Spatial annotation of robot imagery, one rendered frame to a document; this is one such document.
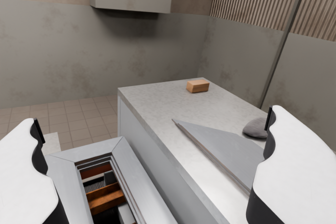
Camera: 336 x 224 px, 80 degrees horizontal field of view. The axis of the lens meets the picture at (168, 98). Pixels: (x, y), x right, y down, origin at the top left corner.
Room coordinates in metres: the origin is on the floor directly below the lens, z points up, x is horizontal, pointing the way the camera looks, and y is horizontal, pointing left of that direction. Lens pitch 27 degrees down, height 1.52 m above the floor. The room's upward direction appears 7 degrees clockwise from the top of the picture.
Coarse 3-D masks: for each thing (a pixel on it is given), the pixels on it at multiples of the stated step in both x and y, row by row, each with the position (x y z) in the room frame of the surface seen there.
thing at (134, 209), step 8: (88, 160) 0.63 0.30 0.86; (96, 160) 0.65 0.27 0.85; (104, 160) 0.67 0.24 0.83; (112, 160) 0.66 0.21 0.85; (80, 168) 0.61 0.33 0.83; (88, 168) 0.62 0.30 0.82; (112, 168) 0.63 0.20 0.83; (80, 176) 0.57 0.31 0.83; (120, 176) 0.58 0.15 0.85; (80, 184) 0.52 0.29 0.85; (120, 184) 0.55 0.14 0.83; (128, 192) 0.51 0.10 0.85; (128, 200) 0.49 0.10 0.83; (88, 208) 0.44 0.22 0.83; (136, 208) 0.45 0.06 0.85; (88, 216) 0.40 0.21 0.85; (136, 216) 0.43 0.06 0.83
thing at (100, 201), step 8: (112, 184) 0.64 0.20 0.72; (88, 192) 0.58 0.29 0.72; (96, 192) 0.60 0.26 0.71; (104, 192) 0.62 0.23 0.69; (112, 192) 0.63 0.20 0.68; (120, 192) 0.63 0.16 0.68; (88, 200) 0.57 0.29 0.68; (96, 200) 0.58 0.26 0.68; (104, 200) 0.58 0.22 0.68; (112, 200) 0.56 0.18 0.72; (120, 200) 0.58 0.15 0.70; (96, 208) 0.52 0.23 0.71; (104, 208) 0.54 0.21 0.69
